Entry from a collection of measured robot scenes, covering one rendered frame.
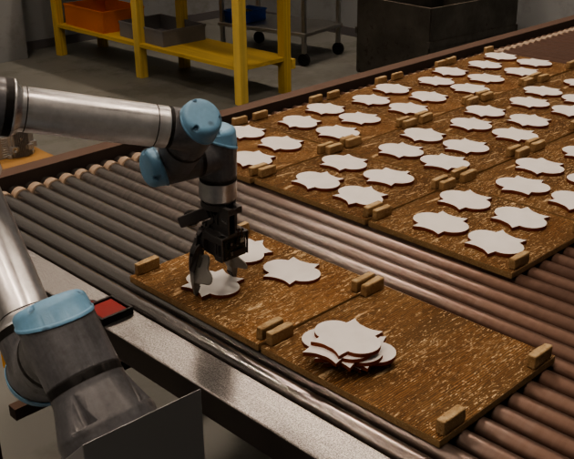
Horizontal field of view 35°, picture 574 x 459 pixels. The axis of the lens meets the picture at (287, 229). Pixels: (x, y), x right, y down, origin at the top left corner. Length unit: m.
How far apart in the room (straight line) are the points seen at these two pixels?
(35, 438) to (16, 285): 1.67
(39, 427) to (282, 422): 1.76
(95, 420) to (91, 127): 0.50
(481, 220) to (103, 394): 1.22
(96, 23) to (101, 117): 6.40
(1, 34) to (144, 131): 6.78
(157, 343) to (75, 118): 0.48
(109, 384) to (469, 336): 0.73
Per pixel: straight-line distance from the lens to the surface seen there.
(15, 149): 5.27
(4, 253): 1.54
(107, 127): 1.55
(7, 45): 8.36
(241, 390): 1.62
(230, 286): 1.90
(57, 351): 1.34
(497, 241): 2.13
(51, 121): 1.53
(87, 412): 1.32
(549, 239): 2.20
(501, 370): 1.67
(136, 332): 1.82
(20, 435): 3.19
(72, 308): 1.36
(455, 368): 1.66
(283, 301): 1.85
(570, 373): 1.73
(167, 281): 1.95
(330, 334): 1.64
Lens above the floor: 1.81
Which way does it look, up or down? 24 degrees down
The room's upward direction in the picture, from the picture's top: 1 degrees counter-clockwise
